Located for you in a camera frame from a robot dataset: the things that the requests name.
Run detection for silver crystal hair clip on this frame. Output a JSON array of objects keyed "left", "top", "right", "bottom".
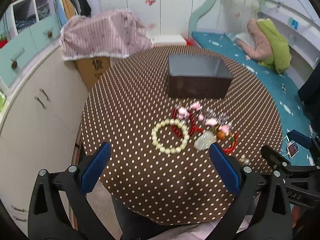
[{"left": 202, "top": 108, "right": 229, "bottom": 127}]

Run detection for cream bead bracelet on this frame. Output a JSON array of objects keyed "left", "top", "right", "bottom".
[{"left": 151, "top": 118, "right": 190, "bottom": 155}]

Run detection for grey metal jewelry box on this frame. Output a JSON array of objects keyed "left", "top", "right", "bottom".
[{"left": 168, "top": 54, "right": 233, "bottom": 99}]

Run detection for teal bed mattress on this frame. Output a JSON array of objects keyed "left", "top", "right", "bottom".
[{"left": 191, "top": 31, "right": 317, "bottom": 167}]

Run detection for white jade pendant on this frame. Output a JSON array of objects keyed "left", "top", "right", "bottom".
[{"left": 194, "top": 130, "right": 216, "bottom": 151}]

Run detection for pink and green blanket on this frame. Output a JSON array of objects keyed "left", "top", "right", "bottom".
[{"left": 236, "top": 18, "right": 291, "bottom": 74}]

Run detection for pink flower hair accessory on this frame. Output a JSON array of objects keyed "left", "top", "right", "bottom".
[{"left": 177, "top": 101, "right": 203, "bottom": 120}]

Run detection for white pillow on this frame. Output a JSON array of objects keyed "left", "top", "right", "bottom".
[{"left": 235, "top": 32, "right": 255, "bottom": 48}]

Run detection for brown cardboard box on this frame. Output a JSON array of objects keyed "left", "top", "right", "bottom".
[{"left": 75, "top": 57, "right": 111, "bottom": 90}]

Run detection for white and red box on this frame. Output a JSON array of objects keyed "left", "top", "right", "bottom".
[{"left": 151, "top": 35, "right": 191, "bottom": 47}]

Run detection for teal drawer unit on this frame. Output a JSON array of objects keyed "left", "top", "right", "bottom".
[{"left": 1, "top": 14, "right": 60, "bottom": 88}]

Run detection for pink patterned cloth cover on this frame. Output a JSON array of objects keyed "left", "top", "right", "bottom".
[{"left": 59, "top": 9, "right": 153, "bottom": 61}]

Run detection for hanging clothes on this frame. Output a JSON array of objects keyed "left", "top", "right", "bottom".
[{"left": 53, "top": 0, "right": 91, "bottom": 29}]

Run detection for red cord orange bead bracelet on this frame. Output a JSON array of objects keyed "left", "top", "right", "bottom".
[{"left": 212, "top": 125, "right": 239, "bottom": 155}]

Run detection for white cabinet with handles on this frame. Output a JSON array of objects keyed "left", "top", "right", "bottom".
[{"left": 1, "top": 45, "right": 88, "bottom": 233}]

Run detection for dark red bead bracelet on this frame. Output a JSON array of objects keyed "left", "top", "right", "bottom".
[{"left": 171, "top": 106, "right": 205, "bottom": 138}]

